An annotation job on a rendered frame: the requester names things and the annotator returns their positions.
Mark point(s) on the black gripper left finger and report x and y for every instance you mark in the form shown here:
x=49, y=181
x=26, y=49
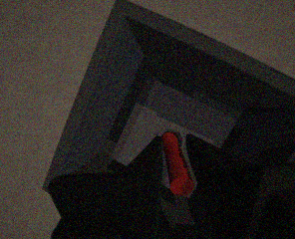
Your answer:
x=136, y=189

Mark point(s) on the dark grey open box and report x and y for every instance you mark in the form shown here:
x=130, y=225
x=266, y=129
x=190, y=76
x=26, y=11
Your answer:
x=137, y=43

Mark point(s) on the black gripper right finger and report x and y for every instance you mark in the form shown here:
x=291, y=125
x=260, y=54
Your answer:
x=235, y=191

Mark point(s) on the red peg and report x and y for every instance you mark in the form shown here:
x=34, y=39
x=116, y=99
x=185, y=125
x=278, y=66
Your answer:
x=180, y=180

